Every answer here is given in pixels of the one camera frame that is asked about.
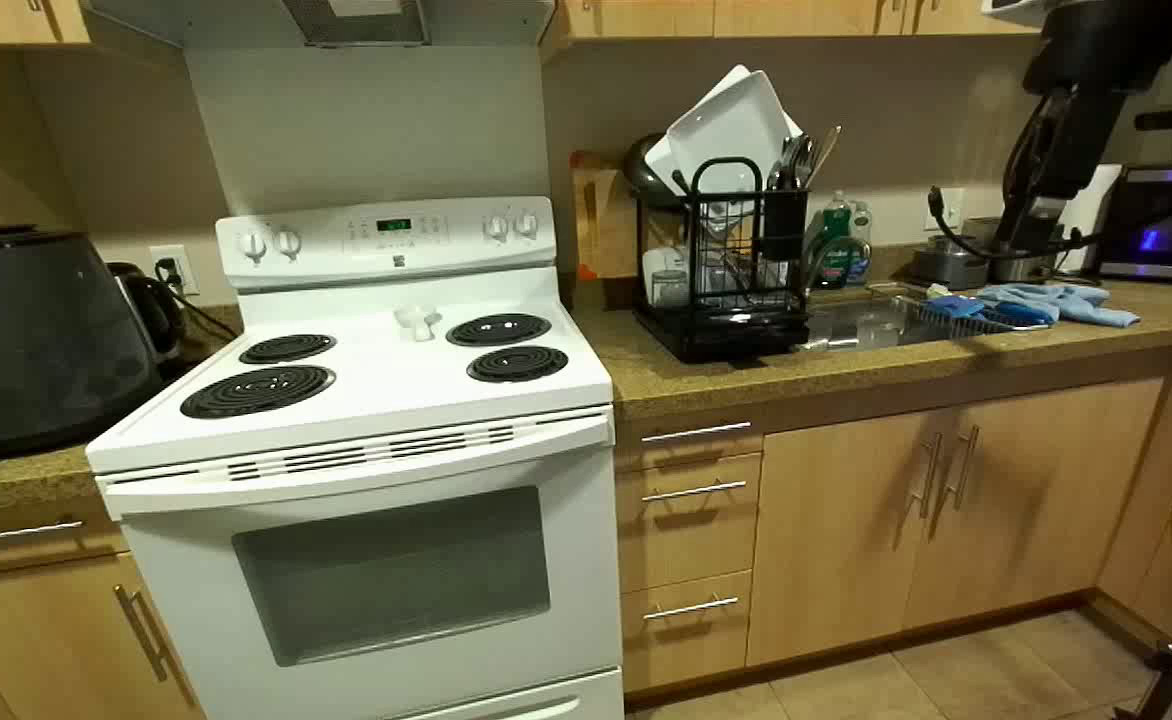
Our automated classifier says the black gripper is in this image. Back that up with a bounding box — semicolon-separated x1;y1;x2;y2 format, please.
1006;0;1172;228

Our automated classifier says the steel container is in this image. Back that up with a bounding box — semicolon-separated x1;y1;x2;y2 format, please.
995;211;1071;287

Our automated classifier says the white square plate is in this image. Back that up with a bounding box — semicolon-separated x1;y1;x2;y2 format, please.
667;60;810;196
640;94;709;206

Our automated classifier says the steel pot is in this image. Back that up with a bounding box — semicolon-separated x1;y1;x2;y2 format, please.
909;236;995;293

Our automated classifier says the white paper towel roll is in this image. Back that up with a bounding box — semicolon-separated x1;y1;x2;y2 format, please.
1048;160;1129;281

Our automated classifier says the wooden upper cabinet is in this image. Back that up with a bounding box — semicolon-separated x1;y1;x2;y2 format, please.
0;0;95;53
535;0;1056;60

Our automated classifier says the clear drinking glass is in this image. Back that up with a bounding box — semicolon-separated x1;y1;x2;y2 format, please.
851;303;911;354

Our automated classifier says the black toaster oven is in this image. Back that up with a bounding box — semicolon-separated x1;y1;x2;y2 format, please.
1093;160;1172;287

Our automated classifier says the wooden cabinet door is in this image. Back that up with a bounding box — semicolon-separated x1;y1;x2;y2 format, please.
899;377;1167;633
744;408;963;672

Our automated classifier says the green dish soap bottle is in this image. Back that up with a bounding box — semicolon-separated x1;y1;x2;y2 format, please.
806;196;875;293

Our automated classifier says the white wall outlet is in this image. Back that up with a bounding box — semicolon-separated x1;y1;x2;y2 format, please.
140;244;202;299

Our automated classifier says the stainless steel sink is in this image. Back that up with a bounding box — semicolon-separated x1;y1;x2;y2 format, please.
802;285;981;356

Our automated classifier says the small glass shaker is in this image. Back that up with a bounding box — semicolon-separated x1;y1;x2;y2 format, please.
393;298;443;343

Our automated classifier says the black wire dish rack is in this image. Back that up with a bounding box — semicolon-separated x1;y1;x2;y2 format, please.
626;151;817;369

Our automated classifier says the black electric kettle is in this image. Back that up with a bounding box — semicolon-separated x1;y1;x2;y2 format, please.
104;262;192;374

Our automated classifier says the wooden drawer long handle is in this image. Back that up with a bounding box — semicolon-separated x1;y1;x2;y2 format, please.
0;509;123;589

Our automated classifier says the black utensil caddy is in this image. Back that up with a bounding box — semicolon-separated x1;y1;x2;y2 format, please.
755;186;812;266

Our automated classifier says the wooden door vertical handle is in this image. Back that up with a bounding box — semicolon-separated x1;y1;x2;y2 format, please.
0;551;203;720

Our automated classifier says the wooden cooking spoon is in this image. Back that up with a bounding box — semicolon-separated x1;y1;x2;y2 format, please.
806;121;848;194

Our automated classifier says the wooden corner cabinet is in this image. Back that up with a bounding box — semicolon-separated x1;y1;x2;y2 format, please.
1093;340;1172;652

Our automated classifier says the white electric stove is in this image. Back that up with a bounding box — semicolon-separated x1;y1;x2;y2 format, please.
80;196;629;720

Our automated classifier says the shallow wooden cabinet drawer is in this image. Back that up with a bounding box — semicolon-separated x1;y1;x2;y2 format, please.
613;412;770;475

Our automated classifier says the blue cloth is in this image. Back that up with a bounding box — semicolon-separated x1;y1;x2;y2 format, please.
919;281;1146;337

